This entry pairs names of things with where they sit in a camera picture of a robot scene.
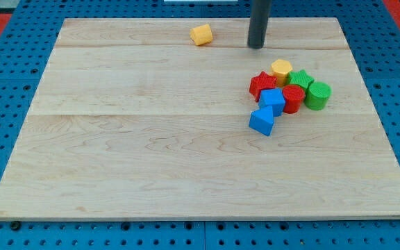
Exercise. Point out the yellow heart block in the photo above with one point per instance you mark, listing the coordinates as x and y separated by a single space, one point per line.
201 34

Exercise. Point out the blue triangle block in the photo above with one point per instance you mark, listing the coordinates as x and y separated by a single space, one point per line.
262 120

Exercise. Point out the light wooden board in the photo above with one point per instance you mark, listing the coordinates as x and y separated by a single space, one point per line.
133 122

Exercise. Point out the red star block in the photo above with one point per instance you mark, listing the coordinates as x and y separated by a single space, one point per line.
261 82

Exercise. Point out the blue cube block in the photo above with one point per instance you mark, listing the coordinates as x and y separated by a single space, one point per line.
274 98

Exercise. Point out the red cylinder block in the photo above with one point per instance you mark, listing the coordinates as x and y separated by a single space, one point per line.
294 96

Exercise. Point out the yellow hexagon block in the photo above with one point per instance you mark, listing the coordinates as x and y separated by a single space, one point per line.
281 70

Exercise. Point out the green star block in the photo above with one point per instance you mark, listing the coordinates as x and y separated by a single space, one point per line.
300 78

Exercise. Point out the green cylinder block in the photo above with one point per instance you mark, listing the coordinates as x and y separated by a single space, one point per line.
317 95

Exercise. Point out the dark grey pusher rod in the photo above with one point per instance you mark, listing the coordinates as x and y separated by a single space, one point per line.
260 11

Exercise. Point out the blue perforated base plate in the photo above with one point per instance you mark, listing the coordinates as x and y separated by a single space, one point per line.
29 32

